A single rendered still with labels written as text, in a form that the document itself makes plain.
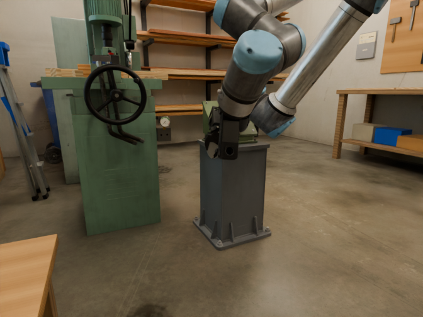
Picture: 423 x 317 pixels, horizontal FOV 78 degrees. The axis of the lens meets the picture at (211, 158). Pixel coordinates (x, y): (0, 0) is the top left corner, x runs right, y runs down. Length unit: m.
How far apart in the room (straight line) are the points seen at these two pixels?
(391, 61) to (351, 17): 2.91
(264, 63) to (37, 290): 0.54
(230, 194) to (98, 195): 0.76
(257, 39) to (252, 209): 1.13
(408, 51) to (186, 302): 3.54
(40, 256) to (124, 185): 1.09
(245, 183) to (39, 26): 3.38
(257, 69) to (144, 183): 1.26
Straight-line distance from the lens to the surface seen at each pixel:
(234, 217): 1.49
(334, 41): 1.15
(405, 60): 3.95
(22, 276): 0.58
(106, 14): 1.70
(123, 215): 1.73
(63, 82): 1.57
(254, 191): 1.51
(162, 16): 4.38
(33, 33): 4.15
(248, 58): 0.53
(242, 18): 0.68
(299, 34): 0.68
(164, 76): 1.77
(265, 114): 1.26
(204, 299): 1.22
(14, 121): 2.39
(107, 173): 1.63
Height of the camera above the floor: 0.83
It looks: 14 degrees down
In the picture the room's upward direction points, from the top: straight up
